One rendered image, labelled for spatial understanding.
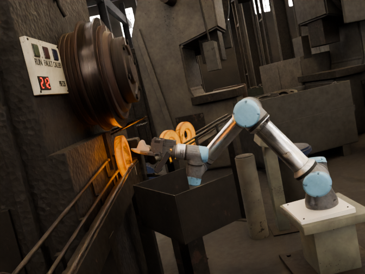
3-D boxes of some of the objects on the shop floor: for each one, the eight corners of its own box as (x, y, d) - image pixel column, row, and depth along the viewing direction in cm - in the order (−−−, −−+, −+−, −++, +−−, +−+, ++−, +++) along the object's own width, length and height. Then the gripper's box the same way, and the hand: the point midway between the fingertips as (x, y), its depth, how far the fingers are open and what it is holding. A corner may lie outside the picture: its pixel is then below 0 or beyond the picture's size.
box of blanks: (270, 176, 357) (255, 98, 347) (238, 164, 437) (226, 99, 428) (362, 151, 377) (350, 76, 367) (315, 144, 457) (305, 82, 448)
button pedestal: (274, 238, 224) (256, 139, 216) (267, 223, 248) (250, 134, 240) (301, 233, 223) (283, 134, 215) (291, 219, 247) (275, 129, 239)
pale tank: (251, 113, 988) (219, -62, 933) (247, 111, 1079) (217, -49, 1024) (285, 106, 982) (255, -70, 927) (278, 105, 1073) (250, -56, 1018)
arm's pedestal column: (350, 241, 201) (343, 195, 198) (397, 277, 161) (389, 220, 158) (279, 257, 199) (270, 212, 196) (309, 298, 160) (299, 241, 157)
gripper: (177, 139, 179) (133, 134, 180) (176, 142, 170) (130, 137, 171) (175, 156, 180) (132, 151, 181) (174, 160, 171) (128, 155, 172)
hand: (133, 150), depth 176 cm, fingers closed
